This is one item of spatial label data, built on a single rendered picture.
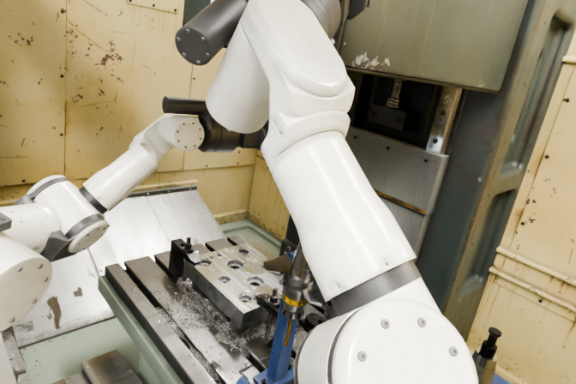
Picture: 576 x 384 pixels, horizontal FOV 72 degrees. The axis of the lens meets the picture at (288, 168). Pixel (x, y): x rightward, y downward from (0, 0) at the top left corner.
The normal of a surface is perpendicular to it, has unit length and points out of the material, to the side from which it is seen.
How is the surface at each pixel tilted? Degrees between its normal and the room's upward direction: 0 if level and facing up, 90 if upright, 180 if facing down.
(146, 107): 90
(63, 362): 0
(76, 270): 24
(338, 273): 81
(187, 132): 83
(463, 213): 90
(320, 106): 87
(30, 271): 101
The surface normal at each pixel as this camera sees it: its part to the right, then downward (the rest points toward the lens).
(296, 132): 0.14, 0.40
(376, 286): -0.19, -0.29
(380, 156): -0.72, 0.07
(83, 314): 0.43, -0.74
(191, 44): -0.33, 0.66
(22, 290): 0.88, 0.42
